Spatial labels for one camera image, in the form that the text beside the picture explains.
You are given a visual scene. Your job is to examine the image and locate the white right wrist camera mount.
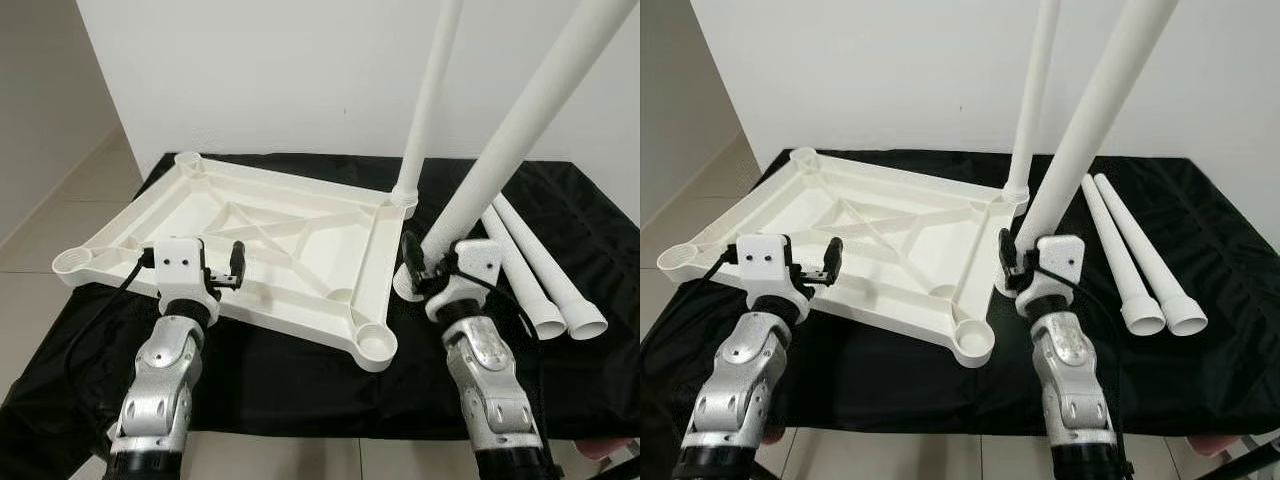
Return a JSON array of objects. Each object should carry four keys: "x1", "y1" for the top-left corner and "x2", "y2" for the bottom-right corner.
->
[
  {"x1": 1015, "y1": 235, "x2": 1087, "y2": 319},
  {"x1": 425, "y1": 238, "x2": 501, "y2": 323}
]

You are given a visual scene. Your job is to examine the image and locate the pink plastic stool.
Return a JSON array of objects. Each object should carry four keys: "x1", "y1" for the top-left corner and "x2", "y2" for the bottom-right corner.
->
[
  {"x1": 578, "y1": 437, "x2": 636, "y2": 461},
  {"x1": 1188, "y1": 434, "x2": 1253, "y2": 458}
]

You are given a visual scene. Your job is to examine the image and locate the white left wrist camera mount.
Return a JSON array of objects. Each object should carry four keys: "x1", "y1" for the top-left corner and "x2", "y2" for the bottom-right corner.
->
[
  {"x1": 735, "y1": 233, "x2": 807, "y2": 299},
  {"x1": 150, "y1": 238, "x2": 223, "y2": 303}
]

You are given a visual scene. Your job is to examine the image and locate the white plastic table leg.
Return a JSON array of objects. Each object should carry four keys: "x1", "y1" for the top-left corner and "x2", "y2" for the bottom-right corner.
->
[
  {"x1": 390, "y1": 0, "x2": 464, "y2": 208},
  {"x1": 1095, "y1": 173, "x2": 1209, "y2": 337},
  {"x1": 480, "y1": 205, "x2": 568, "y2": 341},
  {"x1": 1003, "y1": 0, "x2": 1061, "y2": 204},
  {"x1": 393, "y1": 0, "x2": 641, "y2": 301},
  {"x1": 493, "y1": 195, "x2": 608, "y2": 341},
  {"x1": 1082, "y1": 175, "x2": 1167, "y2": 336},
  {"x1": 995, "y1": 0, "x2": 1179, "y2": 296}
]

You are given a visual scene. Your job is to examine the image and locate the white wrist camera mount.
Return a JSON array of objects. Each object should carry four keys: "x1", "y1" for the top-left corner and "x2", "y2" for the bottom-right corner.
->
[
  {"x1": 425, "y1": 238, "x2": 501, "y2": 323},
  {"x1": 735, "y1": 233, "x2": 807, "y2": 299},
  {"x1": 150, "y1": 238, "x2": 223, "y2": 303},
  {"x1": 1015, "y1": 235, "x2": 1087, "y2": 319}
]

